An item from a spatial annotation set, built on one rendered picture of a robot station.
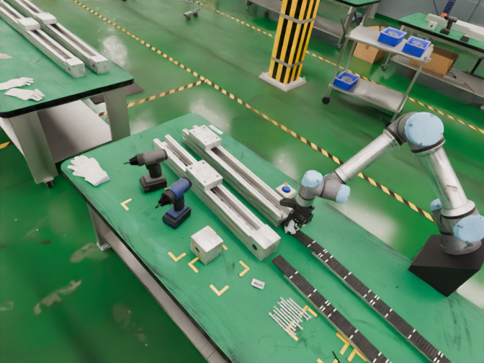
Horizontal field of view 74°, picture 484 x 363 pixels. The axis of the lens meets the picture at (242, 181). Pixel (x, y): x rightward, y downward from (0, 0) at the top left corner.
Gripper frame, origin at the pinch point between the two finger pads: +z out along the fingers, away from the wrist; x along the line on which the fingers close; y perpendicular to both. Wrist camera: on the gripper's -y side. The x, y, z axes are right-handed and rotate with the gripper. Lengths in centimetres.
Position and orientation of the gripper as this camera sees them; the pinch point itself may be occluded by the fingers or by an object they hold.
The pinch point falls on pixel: (289, 227)
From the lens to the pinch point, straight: 156.4
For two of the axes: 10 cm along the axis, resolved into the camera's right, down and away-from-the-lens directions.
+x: 7.5, -3.8, 5.5
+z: -1.3, 7.2, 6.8
